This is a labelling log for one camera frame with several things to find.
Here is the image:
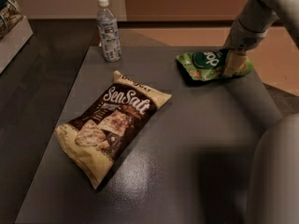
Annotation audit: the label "brown sea salt chip bag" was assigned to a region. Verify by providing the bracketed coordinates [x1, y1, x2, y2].
[55, 71, 171, 188]

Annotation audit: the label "snack bags on shelf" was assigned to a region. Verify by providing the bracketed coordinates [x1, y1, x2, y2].
[0, 0, 22, 39]

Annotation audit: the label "green rice chip bag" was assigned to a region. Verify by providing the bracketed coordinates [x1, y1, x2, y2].
[177, 49, 253, 82]

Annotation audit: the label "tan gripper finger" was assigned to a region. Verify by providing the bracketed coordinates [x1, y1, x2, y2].
[222, 49, 247, 77]

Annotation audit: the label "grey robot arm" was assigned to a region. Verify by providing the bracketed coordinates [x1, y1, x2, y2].
[223, 0, 299, 224]

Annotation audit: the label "clear plastic water bottle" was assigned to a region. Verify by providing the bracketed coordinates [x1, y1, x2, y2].
[96, 0, 121, 62]

